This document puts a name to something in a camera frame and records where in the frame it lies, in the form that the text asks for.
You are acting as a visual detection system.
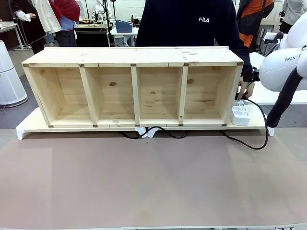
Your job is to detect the black tripod stand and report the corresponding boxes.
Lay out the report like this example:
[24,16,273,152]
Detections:
[102,0,115,46]

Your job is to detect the red sweater figure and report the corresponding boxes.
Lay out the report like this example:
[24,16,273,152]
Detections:
[49,0,81,47]

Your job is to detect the person's left forearm navy sleeve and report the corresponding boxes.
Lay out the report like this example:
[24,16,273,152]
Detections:
[236,45,254,83]

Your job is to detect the white air purifier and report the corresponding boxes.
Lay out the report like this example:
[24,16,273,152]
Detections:
[0,40,28,106]

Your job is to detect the pine wood cubby shelf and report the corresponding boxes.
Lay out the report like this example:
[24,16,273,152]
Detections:
[21,46,245,127]

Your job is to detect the person in navy FILA sweatshirt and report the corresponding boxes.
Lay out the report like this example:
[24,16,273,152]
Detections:
[135,0,252,72]

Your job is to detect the white coat figure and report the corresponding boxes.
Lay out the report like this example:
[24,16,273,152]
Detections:
[32,0,62,34]

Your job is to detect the person in orange black jacket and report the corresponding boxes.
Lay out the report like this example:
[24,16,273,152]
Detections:
[236,0,275,52]

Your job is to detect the black cart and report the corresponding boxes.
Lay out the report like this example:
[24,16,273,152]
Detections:
[75,23,110,47]

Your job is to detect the black braided cable sleeve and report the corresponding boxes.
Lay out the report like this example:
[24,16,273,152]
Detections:
[266,66,307,129]

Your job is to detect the blue plastic bin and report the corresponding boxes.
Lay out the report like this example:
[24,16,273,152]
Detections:
[116,19,133,33]

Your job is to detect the black power cable with plug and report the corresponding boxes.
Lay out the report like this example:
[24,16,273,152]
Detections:
[118,94,268,150]

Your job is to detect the white desk with bin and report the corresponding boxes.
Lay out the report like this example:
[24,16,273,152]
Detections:
[110,25,140,46]

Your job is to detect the grey metal-legged table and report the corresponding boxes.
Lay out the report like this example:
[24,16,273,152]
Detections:
[0,21,26,50]

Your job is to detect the person's left hand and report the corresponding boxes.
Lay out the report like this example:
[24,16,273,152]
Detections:
[236,80,255,100]

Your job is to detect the black robe figure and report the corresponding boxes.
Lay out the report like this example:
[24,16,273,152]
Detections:
[12,0,47,54]

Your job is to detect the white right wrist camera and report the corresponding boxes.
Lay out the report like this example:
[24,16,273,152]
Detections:
[263,33,284,45]

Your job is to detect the person in light grey top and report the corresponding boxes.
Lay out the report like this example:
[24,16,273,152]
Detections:
[279,0,305,34]

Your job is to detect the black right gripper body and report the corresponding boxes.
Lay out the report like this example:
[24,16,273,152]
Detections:
[251,68,261,83]

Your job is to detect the white power strip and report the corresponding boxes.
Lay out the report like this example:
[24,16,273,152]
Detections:
[230,100,252,127]

